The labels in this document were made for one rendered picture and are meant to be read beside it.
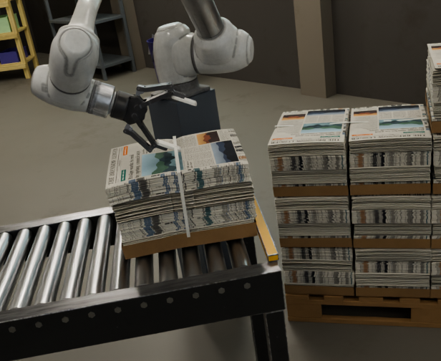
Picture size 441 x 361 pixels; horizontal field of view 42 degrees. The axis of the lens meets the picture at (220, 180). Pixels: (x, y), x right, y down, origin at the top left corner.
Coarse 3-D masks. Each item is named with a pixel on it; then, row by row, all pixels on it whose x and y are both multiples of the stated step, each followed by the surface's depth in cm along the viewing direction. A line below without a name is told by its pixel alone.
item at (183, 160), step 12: (180, 144) 167; (168, 156) 159; (180, 156) 158; (168, 168) 151; (180, 168) 150; (168, 180) 148; (192, 192) 150; (180, 204) 152; (192, 204) 152; (180, 216) 153; (192, 216) 154; (180, 228) 155; (192, 228) 155
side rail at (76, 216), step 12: (60, 216) 188; (72, 216) 187; (84, 216) 185; (96, 216) 185; (0, 228) 186; (12, 228) 185; (36, 228) 184; (96, 228) 187; (72, 240) 188; (48, 252) 188
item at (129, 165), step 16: (112, 160) 163; (128, 160) 160; (144, 160) 159; (160, 160) 157; (112, 176) 153; (128, 176) 150; (144, 176) 149; (160, 176) 147; (112, 192) 147; (128, 192) 148; (144, 192) 148; (160, 192) 149; (112, 208) 150; (128, 208) 150; (144, 208) 151; (160, 208) 151; (128, 224) 153; (144, 224) 153; (160, 224) 153; (128, 240) 154; (144, 240) 155
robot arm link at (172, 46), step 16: (160, 32) 216; (176, 32) 215; (192, 32) 220; (160, 48) 217; (176, 48) 215; (160, 64) 220; (176, 64) 217; (192, 64) 216; (160, 80) 224; (176, 80) 221
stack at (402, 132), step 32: (288, 128) 226; (320, 128) 221; (352, 128) 216; (384, 128) 211; (416, 128) 206; (288, 160) 215; (320, 160) 211; (352, 160) 209; (384, 160) 206; (416, 160) 203; (288, 224) 227; (320, 224) 223; (352, 224) 239; (384, 224) 217; (416, 224) 214; (288, 256) 234; (320, 256) 230; (352, 256) 226; (384, 256) 223; (416, 256) 219; (416, 288) 226; (320, 320) 243; (352, 320) 239; (384, 320) 236; (416, 320) 232
